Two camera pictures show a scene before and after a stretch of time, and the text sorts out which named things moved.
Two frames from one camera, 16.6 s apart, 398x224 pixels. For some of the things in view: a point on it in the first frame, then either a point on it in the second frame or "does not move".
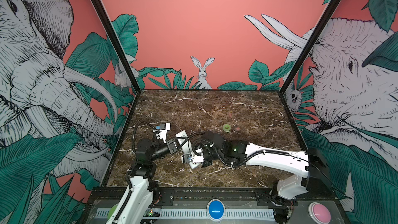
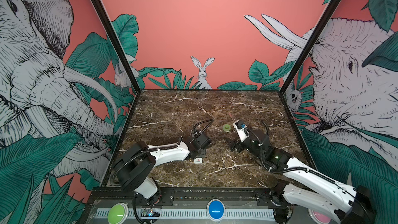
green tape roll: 226,127 does not move
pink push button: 319,213 does not move
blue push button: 215,210 does not move
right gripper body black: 209,156 -> 248,145
